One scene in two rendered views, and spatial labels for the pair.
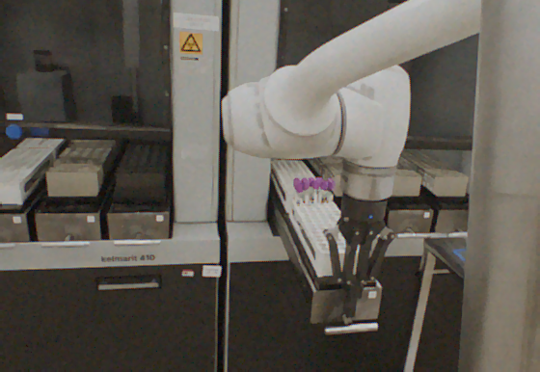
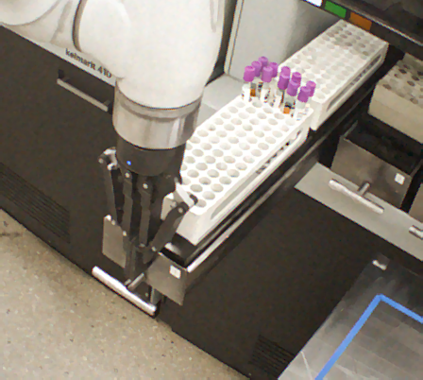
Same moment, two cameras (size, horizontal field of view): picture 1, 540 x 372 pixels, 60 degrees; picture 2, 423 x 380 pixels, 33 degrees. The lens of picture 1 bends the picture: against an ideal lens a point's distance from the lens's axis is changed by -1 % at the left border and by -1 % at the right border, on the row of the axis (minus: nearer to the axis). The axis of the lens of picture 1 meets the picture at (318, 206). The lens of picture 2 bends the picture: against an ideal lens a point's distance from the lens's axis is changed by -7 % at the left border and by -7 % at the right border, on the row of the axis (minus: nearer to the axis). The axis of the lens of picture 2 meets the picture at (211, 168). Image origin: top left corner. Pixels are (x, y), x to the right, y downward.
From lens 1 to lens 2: 0.70 m
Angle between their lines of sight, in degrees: 42
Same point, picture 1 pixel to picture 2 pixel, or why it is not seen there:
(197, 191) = not seen: hidden behind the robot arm
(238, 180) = (245, 25)
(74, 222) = not seen: hidden behind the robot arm
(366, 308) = (168, 285)
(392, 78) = not seen: outside the picture
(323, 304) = (115, 240)
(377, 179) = (129, 115)
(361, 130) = (96, 38)
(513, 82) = not seen: outside the picture
